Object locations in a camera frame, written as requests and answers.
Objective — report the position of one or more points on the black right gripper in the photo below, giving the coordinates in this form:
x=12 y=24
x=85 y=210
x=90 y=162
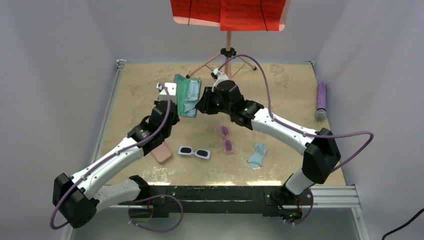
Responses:
x=204 y=104

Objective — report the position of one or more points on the blue cloth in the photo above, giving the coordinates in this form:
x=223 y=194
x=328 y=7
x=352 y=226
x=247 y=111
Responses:
x=257 y=157
x=193 y=89

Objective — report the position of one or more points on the grey glasses case green lining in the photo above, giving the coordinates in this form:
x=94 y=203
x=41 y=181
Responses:
x=182 y=83

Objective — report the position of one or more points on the pink purple sunglasses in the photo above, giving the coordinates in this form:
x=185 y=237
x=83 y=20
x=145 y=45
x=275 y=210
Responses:
x=227 y=143

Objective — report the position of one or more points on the pink glasses case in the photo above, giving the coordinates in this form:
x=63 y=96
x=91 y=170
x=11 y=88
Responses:
x=162 y=154

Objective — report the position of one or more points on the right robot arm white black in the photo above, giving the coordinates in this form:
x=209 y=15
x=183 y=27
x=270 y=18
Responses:
x=318 y=148

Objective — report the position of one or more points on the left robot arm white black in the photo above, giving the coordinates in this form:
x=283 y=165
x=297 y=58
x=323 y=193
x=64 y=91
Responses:
x=79 y=197

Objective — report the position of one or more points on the pink music stand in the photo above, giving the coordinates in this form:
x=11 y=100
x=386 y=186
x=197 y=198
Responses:
x=227 y=52

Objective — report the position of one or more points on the red sheet music desk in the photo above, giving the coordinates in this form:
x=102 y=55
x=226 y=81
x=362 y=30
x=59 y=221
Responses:
x=232 y=15

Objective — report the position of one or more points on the purple microphone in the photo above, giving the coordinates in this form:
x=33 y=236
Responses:
x=321 y=102

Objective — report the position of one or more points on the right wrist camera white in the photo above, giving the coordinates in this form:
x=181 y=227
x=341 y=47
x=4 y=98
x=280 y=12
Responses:
x=219 y=77

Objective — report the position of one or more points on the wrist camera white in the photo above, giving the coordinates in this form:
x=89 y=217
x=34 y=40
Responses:
x=167 y=90
x=219 y=77

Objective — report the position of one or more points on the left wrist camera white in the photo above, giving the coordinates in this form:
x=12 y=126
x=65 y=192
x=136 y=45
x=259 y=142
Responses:
x=167 y=90

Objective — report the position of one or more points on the white frame sunglasses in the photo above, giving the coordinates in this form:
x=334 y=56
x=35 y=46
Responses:
x=199 y=153

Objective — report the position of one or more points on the aluminium rail left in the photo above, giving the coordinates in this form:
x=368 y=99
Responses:
x=120 y=64

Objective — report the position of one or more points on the black base frame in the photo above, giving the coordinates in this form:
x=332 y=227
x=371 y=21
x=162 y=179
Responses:
x=268 y=201

